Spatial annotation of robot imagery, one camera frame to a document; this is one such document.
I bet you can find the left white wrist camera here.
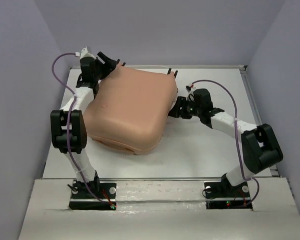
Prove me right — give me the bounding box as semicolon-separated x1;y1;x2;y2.
75;46;95;59

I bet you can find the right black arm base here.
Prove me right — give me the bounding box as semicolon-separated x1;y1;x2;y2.
202;181;253;210

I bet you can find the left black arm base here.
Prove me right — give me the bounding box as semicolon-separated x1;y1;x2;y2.
67;180;117;211

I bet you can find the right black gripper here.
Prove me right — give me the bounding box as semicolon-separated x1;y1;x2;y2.
166;95;201;119

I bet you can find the pink hard-shell suitcase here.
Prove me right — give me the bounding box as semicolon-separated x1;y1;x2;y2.
83;65;178;155

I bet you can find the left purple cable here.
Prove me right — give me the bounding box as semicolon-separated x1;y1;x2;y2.
51;51;115;208

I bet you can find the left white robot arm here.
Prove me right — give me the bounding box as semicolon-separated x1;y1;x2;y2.
50;48;118;198

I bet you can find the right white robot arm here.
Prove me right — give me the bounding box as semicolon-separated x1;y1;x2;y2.
168;88;283;196

